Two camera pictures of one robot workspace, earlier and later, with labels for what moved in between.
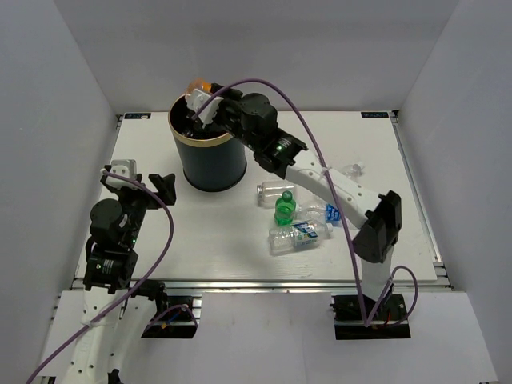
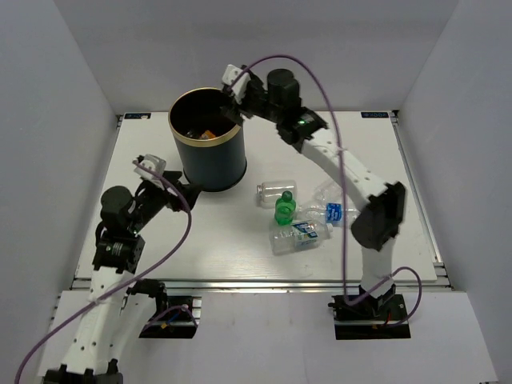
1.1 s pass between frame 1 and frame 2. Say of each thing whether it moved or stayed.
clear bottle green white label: stayed
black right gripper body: moved
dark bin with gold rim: stayed
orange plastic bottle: moved
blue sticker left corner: stayed
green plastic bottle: stayed
